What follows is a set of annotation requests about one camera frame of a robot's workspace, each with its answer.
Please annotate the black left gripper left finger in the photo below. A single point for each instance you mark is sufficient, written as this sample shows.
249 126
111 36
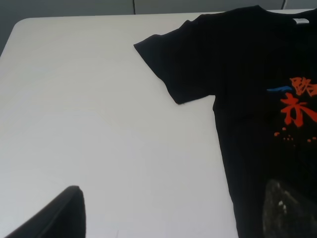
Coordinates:
63 217

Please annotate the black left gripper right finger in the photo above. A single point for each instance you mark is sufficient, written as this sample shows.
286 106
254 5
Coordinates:
287 213

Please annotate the black printed t-shirt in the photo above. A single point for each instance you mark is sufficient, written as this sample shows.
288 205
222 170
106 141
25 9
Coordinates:
261 67

